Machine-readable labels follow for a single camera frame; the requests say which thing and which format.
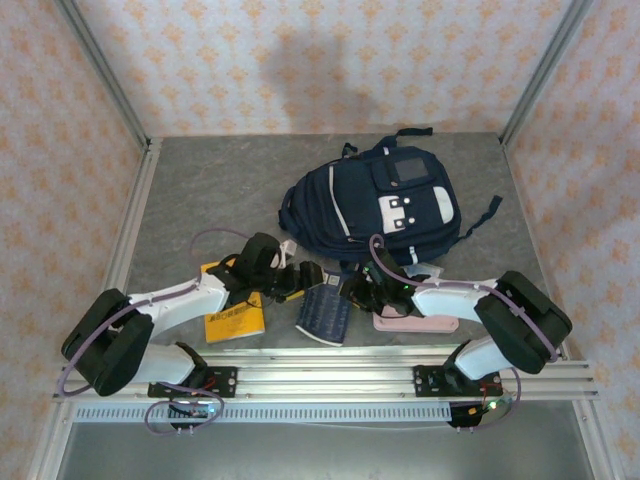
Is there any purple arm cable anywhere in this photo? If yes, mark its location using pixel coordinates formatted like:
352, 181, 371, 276
368, 233, 561, 431
58, 227, 251, 437

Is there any white slotted cable duct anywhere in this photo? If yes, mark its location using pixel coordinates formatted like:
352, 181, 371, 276
74, 403, 454, 424

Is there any yellow paperback book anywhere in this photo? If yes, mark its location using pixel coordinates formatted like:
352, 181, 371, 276
200, 262, 266, 345

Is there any aluminium frame post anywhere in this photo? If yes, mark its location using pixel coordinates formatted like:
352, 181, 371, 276
499, 0, 594, 146
54, 0, 152, 151

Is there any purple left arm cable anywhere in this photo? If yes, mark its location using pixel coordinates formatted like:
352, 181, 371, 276
58, 227, 251, 437

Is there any aluminium mounting rail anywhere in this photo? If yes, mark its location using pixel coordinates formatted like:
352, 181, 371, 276
52, 342, 600, 404

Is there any grey metal panel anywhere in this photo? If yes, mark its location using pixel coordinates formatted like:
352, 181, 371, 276
54, 422, 596, 480

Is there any pink pencil case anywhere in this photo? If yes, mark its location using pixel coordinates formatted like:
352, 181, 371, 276
373, 302, 460, 334

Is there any navy blue backpack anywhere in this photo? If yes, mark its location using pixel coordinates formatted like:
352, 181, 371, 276
278, 127, 504, 274

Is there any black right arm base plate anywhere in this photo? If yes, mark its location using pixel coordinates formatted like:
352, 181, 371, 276
412, 363, 503, 400

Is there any aluminium table side rail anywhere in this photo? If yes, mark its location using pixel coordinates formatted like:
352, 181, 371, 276
99, 138, 164, 301

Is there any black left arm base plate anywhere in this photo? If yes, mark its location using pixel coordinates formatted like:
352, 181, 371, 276
147, 366, 239, 400

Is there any dark blue notebook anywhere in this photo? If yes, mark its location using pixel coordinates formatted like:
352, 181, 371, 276
294, 269, 354, 347

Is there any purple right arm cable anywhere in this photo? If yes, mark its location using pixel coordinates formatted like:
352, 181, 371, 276
368, 233, 561, 431

